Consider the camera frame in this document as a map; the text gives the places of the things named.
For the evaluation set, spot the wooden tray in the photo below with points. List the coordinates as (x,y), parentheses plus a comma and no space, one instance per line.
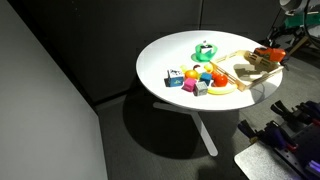
(245,69)

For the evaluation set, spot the orange block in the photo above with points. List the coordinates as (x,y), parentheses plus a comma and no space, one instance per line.
(271,54)

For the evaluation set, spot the patterned owl picture cube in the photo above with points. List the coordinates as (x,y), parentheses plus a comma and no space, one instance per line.
(174,78)

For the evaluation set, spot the pink foam cube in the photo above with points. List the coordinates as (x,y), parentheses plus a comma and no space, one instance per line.
(189,84)

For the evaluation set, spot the yellow toy lemon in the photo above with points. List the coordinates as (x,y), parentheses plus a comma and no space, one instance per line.
(183,68)

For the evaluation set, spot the orange ball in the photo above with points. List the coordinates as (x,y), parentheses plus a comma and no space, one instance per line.
(191,74)

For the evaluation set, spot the grey foam cube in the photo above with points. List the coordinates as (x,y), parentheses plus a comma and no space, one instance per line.
(200,88)

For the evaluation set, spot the dark red toy plum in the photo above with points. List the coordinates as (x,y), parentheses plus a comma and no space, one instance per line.
(196,67)

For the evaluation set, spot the blue foam cube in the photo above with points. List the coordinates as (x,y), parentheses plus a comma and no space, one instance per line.
(206,77)

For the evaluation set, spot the yellow toy fruit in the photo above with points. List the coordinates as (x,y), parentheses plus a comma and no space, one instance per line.
(209,68)

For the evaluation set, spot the yellow toy banana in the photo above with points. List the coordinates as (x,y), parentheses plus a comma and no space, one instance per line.
(222,90)

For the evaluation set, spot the green robot-mounted gripper cover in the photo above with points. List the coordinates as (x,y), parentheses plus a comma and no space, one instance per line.
(204,52)

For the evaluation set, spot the red toy apple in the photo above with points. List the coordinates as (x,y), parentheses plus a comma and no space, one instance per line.
(220,80)

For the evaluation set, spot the grey perforated metal plate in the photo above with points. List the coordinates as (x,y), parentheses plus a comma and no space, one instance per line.
(259,162)

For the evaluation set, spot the white table pedestal base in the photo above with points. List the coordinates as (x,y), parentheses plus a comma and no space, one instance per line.
(208,142)

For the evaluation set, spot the purple handled clamp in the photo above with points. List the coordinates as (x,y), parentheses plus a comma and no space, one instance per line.
(272,135)

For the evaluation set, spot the black handled clamp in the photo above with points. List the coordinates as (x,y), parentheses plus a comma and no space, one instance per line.
(294,115)

